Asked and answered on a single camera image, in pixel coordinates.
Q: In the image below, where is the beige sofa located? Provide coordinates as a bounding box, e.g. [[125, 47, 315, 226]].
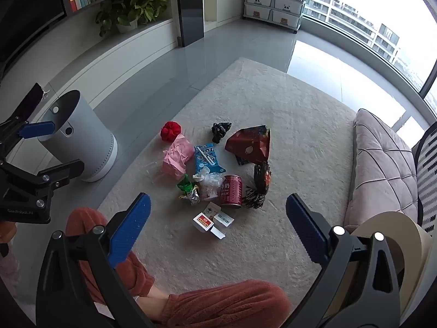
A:
[[343, 109, 422, 233]]

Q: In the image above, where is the red paper ball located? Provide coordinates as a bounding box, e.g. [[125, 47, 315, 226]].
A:
[[160, 121, 182, 141]]

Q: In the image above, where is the apartment building outside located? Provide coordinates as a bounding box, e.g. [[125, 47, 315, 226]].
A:
[[304, 0, 400, 58]]

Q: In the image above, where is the black crumpled wrapper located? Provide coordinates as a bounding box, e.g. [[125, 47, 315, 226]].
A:
[[211, 122, 232, 144]]

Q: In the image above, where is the dark red snack bag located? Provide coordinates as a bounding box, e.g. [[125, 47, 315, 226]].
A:
[[225, 126, 272, 166]]

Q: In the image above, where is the black fringed wrapper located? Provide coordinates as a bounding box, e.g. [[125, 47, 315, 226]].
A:
[[242, 162, 273, 210]]

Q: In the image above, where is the silver tin can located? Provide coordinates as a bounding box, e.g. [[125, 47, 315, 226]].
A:
[[219, 174, 244, 209]]

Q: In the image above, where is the round beige stool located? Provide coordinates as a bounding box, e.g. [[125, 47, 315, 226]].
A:
[[324, 211, 432, 318]]

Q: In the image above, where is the small red white box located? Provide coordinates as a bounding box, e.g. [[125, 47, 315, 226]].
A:
[[193, 213, 215, 233]]

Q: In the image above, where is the white animal print drawer cabinet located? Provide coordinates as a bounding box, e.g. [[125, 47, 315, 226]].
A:
[[243, 0, 309, 34]]

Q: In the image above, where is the white wall shelf unit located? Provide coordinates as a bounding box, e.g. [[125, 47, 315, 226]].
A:
[[0, 0, 181, 110]]

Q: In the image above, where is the blue snack packet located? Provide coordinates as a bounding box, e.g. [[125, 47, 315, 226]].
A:
[[194, 142, 226, 175]]

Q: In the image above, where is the glossy dark pillar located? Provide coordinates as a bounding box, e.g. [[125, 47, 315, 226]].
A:
[[176, 0, 205, 48]]

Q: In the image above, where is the pink paper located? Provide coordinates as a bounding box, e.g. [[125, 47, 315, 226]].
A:
[[163, 134, 195, 181]]

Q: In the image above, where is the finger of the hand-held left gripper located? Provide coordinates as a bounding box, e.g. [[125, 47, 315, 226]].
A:
[[32, 159, 85, 210], [0, 117, 56, 151]]

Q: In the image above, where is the black television screen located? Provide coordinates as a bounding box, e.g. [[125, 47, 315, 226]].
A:
[[0, 0, 67, 64]]

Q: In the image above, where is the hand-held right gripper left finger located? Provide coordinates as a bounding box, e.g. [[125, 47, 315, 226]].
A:
[[36, 193, 156, 328]]

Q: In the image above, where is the beige rug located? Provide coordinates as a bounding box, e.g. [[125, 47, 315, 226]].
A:
[[97, 57, 359, 301]]

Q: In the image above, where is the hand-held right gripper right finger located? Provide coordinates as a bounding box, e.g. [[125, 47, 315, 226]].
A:
[[285, 193, 401, 328]]

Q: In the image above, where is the potted green plant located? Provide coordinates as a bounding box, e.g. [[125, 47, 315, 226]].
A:
[[95, 0, 169, 37]]

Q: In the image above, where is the person's left leg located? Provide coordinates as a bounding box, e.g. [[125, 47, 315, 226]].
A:
[[65, 208, 171, 325]]

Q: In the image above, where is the silver foil wrapper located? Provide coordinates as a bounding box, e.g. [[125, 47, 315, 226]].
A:
[[179, 188, 202, 206]]

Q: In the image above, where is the dark window frame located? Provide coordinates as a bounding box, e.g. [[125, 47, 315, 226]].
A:
[[302, 15, 437, 105]]

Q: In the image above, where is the person's leg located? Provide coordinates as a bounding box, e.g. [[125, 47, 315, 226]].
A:
[[164, 279, 292, 328], [65, 208, 171, 325]]

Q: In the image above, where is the white barcode label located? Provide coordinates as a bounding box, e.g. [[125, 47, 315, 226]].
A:
[[213, 212, 235, 227]]

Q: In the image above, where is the grey round trash bin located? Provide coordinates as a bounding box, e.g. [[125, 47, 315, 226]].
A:
[[37, 90, 118, 182]]

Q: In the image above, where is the person's right leg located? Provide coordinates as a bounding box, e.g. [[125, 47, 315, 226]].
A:
[[164, 279, 292, 328]]

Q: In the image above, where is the clear plastic wrapper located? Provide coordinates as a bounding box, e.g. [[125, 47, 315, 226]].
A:
[[192, 168, 226, 201]]

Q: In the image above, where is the green crumpled wrapper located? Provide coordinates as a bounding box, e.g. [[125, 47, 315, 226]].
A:
[[176, 174, 199, 195]]

